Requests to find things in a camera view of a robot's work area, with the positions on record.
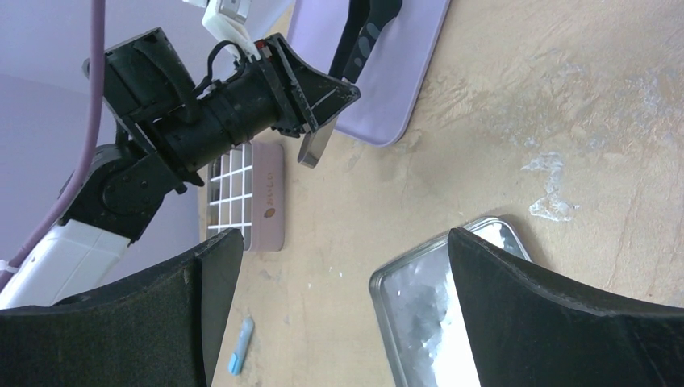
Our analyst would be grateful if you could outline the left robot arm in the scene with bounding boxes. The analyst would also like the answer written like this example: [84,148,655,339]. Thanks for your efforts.
[1,27,361,309]

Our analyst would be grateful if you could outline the silver metal box lid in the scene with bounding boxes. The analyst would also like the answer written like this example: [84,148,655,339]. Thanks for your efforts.
[369,215,533,387]

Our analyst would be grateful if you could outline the blue small marker cap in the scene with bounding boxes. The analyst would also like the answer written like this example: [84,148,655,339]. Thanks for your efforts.
[227,316,255,376]

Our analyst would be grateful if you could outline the black metal tongs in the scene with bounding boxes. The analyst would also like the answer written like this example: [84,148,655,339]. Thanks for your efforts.
[298,0,403,169]

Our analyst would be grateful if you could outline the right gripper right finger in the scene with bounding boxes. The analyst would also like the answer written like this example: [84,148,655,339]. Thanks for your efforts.
[448,228,683,386]

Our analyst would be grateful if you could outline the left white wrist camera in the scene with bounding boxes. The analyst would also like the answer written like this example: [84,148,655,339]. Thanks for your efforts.
[184,0,261,61]

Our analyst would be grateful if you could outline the purple plastic tray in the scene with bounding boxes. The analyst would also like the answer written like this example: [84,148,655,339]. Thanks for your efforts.
[287,0,449,147]

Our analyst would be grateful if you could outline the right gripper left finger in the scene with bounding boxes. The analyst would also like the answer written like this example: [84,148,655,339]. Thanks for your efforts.
[1,229,244,386]

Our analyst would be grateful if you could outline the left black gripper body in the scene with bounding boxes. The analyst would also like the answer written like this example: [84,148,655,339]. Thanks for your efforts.
[213,33,361,146]

